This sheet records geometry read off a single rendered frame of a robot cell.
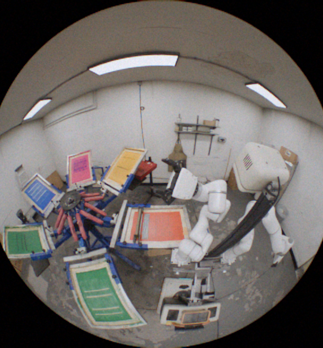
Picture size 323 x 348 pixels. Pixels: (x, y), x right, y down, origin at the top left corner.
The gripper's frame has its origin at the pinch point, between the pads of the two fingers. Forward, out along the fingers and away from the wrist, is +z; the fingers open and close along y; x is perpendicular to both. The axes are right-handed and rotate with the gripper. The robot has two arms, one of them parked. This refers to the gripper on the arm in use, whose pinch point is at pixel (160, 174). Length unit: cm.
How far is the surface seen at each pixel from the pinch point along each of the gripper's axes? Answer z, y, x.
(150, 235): -54, 61, 57
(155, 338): -62, 235, -55
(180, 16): 43, -107, -15
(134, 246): -35, 72, 51
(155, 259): -108, 136, 81
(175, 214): -85, 33, 63
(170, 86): -27, -212, 141
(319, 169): -251, -132, -192
